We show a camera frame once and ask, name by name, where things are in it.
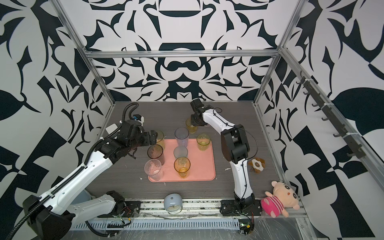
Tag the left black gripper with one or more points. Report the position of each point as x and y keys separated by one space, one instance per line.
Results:
x=147 y=140

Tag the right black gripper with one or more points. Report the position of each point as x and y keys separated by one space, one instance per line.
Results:
x=193 y=121

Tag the blue tall glass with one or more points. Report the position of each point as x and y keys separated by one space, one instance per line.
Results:
x=182 y=136

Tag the green short glass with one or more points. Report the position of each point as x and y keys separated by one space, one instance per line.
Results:
x=203 y=141

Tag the smoky grey tall glass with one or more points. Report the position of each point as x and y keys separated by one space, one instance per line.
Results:
x=156 y=152

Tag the light green tall glass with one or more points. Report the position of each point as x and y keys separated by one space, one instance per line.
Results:
x=160 y=138

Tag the teal frosted glass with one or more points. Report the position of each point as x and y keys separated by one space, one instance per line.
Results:
x=180 y=152

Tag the clear tall glass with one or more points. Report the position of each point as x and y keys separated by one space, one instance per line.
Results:
x=153 y=169

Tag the orange tall glass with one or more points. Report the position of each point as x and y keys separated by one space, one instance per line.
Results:
x=182 y=166

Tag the pink plastic tray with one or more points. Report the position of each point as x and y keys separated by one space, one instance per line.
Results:
x=202 y=163

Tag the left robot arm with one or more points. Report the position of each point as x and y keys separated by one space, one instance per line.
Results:
x=52 y=214

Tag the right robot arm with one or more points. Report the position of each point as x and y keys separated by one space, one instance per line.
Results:
x=235 y=149

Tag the yellow short glass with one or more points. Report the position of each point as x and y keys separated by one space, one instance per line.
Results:
x=191 y=128

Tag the brown white flower toy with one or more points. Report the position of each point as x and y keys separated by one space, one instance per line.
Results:
x=257 y=165

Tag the light blue container lid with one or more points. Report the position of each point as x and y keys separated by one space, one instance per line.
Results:
x=82 y=197

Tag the white round timer device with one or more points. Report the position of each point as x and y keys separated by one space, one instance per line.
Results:
x=173 y=203

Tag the pink plush pig toy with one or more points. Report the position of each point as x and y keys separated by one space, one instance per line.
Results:
x=282 y=197

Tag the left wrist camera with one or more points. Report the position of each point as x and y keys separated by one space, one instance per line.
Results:
x=138 y=118

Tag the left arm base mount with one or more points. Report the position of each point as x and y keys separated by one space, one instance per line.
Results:
x=125 y=209

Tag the white slotted cable duct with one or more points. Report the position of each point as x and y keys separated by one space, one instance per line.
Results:
x=163 y=224

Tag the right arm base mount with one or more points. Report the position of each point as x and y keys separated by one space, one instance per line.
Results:
x=248 y=207

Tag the black wall hook rail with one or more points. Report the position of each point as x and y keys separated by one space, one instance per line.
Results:
x=333 y=115

